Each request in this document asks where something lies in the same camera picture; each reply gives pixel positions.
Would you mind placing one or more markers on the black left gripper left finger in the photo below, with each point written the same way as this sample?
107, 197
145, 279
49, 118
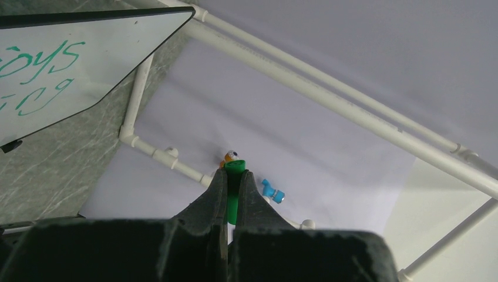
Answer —
191, 246

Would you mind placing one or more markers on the white whiteboard black frame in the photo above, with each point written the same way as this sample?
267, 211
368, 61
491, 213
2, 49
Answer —
54, 66

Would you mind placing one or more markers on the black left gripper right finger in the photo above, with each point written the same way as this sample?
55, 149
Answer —
267, 248

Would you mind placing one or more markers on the white PVC pipe frame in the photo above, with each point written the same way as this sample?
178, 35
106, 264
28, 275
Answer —
448, 156

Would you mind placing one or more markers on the green marker cap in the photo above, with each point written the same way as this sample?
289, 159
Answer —
234, 171

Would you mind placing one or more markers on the blue wall knob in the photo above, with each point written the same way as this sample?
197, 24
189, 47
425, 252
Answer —
271, 193

